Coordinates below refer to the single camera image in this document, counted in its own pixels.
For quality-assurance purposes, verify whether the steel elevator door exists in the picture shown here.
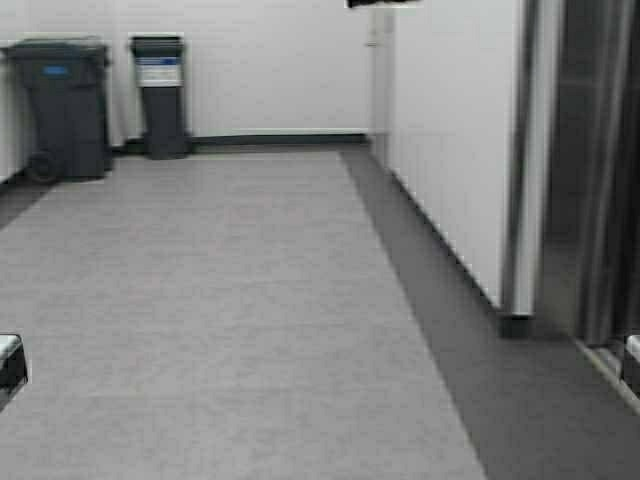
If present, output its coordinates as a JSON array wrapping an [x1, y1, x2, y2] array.
[[535, 1, 639, 348]]

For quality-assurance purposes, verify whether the large dark wheeled bin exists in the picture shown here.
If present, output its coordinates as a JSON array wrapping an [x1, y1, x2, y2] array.
[[1, 35, 113, 185]]

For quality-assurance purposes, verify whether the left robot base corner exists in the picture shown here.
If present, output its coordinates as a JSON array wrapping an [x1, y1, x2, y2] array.
[[1, 333, 29, 407]]

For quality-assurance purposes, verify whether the slim dark recycling bin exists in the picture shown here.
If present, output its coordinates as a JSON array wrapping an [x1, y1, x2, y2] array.
[[130, 34, 190, 160]]

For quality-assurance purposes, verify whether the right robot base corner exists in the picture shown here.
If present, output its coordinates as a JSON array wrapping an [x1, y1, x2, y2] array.
[[620, 335, 640, 396]]

